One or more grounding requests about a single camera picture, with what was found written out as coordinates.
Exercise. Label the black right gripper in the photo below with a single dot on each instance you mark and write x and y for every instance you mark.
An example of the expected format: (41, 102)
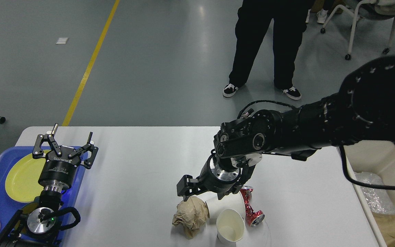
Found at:
(214, 178)

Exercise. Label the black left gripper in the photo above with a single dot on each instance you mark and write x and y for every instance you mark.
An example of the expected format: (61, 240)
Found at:
(59, 168)

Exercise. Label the brown paper ball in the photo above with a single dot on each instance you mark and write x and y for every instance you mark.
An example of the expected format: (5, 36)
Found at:
(192, 215)

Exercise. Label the yellow plate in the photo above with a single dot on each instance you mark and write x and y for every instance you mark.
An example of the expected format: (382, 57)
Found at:
(22, 182)

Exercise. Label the aluminium foil sheet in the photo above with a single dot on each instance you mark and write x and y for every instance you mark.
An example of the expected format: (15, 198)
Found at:
(377, 199)

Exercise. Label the brown paper bag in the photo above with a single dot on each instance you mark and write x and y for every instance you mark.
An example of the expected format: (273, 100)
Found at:
(386, 225)

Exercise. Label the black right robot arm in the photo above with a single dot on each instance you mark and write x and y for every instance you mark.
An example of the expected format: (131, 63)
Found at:
(362, 109)

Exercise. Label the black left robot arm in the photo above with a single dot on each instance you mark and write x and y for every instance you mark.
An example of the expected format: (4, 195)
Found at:
(46, 217)

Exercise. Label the lying white paper cup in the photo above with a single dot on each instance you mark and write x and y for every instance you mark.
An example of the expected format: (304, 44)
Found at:
(231, 201)

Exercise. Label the upright white paper cup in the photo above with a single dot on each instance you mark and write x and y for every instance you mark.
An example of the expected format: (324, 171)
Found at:
(230, 227)

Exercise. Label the crushed red can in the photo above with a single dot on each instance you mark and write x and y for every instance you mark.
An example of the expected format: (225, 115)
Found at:
(253, 218)

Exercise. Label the white paper scrap on floor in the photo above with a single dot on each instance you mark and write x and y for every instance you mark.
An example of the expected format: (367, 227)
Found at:
(62, 40)

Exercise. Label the white sneakers person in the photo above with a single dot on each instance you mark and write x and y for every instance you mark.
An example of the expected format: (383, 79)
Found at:
(322, 13)

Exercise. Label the office chair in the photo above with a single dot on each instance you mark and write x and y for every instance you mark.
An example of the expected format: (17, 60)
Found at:
(377, 10)

